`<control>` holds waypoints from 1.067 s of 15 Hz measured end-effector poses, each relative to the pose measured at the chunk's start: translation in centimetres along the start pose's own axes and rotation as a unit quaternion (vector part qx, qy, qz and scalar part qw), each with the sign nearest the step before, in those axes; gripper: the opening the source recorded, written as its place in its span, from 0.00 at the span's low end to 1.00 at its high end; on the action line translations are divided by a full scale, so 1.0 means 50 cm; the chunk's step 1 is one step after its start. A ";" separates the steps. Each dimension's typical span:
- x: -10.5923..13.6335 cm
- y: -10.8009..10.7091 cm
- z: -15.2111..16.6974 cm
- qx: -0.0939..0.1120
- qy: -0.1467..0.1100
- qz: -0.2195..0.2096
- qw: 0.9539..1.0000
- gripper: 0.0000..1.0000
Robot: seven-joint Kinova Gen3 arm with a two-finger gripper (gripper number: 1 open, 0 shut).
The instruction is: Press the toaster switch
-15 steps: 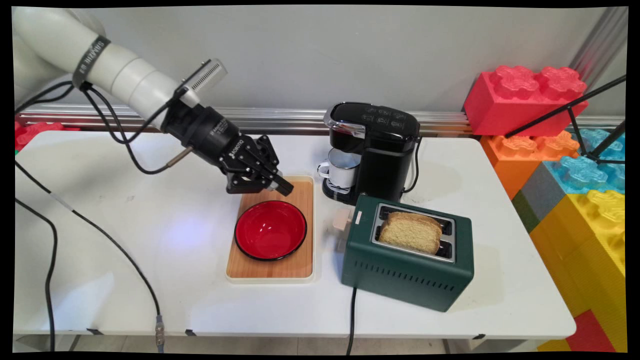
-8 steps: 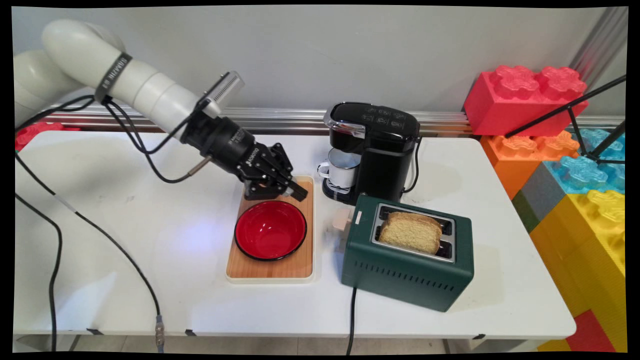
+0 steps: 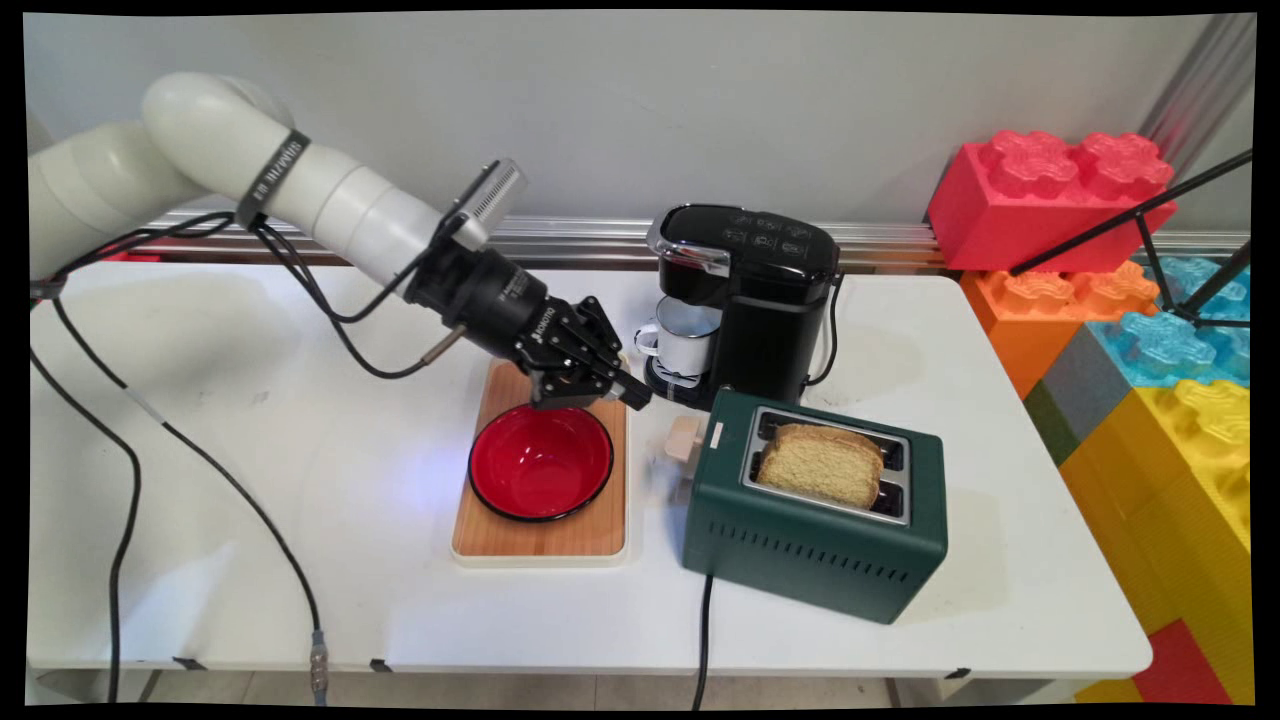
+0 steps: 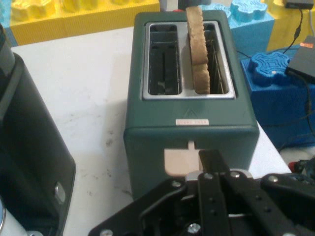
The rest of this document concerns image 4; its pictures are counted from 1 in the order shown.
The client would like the thin black cable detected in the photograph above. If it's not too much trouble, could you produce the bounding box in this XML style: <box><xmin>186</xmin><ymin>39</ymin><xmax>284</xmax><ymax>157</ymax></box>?
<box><xmin>236</xmin><ymin>8</ymin><xmax>304</xmax><ymax>59</ymax></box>
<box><xmin>290</xmin><ymin>71</ymin><xmax>315</xmax><ymax>125</ymax></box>

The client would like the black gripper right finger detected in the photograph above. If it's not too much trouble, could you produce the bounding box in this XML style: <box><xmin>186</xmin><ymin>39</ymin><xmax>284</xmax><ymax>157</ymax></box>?
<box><xmin>230</xmin><ymin>171</ymin><xmax>315</xmax><ymax>236</ymax></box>

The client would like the light blue toy brick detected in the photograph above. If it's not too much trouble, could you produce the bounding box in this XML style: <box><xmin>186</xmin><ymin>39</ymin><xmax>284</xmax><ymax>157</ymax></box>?
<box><xmin>227</xmin><ymin>0</ymin><xmax>276</xmax><ymax>54</ymax></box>

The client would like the red and black clamp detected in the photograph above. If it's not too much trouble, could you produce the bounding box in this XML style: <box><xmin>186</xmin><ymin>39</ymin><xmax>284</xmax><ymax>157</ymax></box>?
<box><xmin>289</xmin><ymin>158</ymin><xmax>315</xmax><ymax>178</ymax></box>

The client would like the toasted bread slice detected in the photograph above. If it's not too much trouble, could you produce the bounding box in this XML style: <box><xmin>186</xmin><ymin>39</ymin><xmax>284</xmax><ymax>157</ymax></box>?
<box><xmin>186</xmin><ymin>5</ymin><xmax>211</xmax><ymax>95</ymax></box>

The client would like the black coffee machine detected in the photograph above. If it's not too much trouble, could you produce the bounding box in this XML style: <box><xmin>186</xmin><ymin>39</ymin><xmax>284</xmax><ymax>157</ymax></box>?
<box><xmin>0</xmin><ymin>23</ymin><xmax>77</xmax><ymax>233</ymax></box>

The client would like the black power adapter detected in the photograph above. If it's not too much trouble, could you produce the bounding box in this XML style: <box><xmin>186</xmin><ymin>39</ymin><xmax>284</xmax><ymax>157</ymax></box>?
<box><xmin>282</xmin><ymin>0</ymin><xmax>315</xmax><ymax>10</ymax></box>

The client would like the black box with orange label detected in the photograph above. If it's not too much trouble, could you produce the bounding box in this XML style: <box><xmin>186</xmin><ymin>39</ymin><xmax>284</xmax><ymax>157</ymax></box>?
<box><xmin>285</xmin><ymin>35</ymin><xmax>315</xmax><ymax>84</ymax></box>

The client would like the dark green toaster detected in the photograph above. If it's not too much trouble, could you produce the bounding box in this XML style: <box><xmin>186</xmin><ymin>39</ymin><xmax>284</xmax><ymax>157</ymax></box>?
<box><xmin>123</xmin><ymin>11</ymin><xmax>259</xmax><ymax>200</ymax></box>

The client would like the beige toaster lever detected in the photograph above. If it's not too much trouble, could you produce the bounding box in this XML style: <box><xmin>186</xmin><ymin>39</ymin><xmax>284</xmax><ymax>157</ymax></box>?
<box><xmin>163</xmin><ymin>140</ymin><xmax>205</xmax><ymax>177</ymax></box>

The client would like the large yellow toy brick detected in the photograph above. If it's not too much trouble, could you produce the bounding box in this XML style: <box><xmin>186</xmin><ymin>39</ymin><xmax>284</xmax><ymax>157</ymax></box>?
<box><xmin>9</xmin><ymin>0</ymin><xmax>160</xmax><ymax>47</ymax></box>
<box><xmin>265</xmin><ymin>0</ymin><xmax>315</xmax><ymax>52</ymax></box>

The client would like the white enamel mug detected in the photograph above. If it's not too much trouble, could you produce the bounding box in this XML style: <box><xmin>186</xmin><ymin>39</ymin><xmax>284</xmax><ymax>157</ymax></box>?
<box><xmin>0</xmin><ymin>198</ymin><xmax>28</xmax><ymax>236</ymax></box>

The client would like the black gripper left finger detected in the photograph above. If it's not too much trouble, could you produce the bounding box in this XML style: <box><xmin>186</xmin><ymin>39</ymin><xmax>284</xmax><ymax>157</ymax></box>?
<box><xmin>88</xmin><ymin>149</ymin><xmax>231</xmax><ymax>236</ymax></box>

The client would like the dark blue toy brick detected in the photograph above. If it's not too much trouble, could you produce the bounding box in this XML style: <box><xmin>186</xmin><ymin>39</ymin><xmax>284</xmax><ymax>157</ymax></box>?
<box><xmin>240</xmin><ymin>51</ymin><xmax>315</xmax><ymax>150</ymax></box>

